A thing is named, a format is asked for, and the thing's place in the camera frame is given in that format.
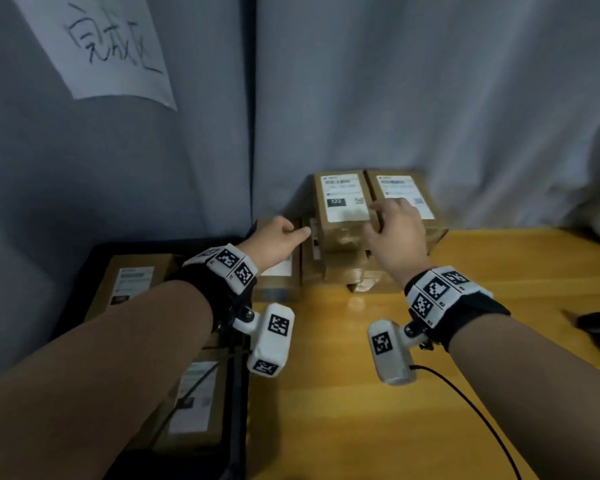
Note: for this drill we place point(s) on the person's left hand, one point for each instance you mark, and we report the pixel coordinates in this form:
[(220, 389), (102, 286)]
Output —
[(272, 244)]

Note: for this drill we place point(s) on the person's left forearm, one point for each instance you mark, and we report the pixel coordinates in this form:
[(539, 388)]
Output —
[(80, 394)]

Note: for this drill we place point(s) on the person's right forearm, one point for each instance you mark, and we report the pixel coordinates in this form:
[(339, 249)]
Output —
[(540, 404)]

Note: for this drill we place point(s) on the parcel labelled 150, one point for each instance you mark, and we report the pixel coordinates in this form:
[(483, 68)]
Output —
[(130, 284), (200, 394)]

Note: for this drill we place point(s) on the person's right hand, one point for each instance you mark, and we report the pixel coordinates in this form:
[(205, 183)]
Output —
[(402, 244)]

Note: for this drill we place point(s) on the black wristband with marker tags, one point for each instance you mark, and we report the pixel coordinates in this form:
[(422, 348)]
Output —
[(210, 289), (475, 314)]

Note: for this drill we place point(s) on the black plastic crate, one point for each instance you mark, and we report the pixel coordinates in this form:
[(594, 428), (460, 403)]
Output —
[(237, 419)]

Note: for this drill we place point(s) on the white paper sheet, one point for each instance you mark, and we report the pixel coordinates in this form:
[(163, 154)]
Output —
[(105, 44)]

